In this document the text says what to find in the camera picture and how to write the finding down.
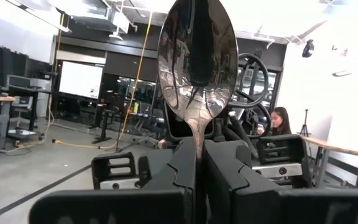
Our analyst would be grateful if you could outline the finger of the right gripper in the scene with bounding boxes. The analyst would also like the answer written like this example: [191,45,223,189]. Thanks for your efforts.
[91,151,138,188]
[255,134,312,187]

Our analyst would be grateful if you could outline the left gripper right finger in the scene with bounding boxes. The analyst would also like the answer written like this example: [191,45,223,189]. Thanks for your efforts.
[203,139,358,224]

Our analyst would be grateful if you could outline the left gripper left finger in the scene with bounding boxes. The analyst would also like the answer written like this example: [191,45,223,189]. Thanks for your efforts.
[29,138,198,224]

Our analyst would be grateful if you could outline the all-metal spoon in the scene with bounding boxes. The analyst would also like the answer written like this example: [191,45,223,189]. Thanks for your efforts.
[157,0,239,162]

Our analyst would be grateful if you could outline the person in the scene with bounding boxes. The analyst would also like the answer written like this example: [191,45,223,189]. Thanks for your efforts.
[255,106,293,137]

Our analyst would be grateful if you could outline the black tripod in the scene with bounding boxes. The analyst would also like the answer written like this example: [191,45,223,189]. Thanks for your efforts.
[297,108,313,138]

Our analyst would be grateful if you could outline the small wooden table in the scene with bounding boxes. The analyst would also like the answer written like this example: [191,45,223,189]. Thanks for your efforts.
[302,136,358,189]

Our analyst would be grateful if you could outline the large white display screen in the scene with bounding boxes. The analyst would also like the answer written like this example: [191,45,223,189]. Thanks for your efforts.
[57,60,104,101]

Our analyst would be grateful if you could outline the grey office chair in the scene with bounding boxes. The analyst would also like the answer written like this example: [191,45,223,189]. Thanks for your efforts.
[10,95,34,127]

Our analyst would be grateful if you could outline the black standing desk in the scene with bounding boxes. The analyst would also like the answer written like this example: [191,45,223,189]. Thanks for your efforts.
[6,73,53,141]

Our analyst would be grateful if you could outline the black pedestal stand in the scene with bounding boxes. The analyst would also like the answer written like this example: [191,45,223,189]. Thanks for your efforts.
[88,102,117,146]

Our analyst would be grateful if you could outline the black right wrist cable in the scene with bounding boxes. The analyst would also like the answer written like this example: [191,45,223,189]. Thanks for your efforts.
[229,52,271,109]

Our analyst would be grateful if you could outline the orange hanging cable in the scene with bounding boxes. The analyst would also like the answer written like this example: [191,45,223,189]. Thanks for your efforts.
[52,14,154,151]

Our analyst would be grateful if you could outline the black hanging camera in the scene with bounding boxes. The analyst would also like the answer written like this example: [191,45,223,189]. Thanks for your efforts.
[301,38,316,59]

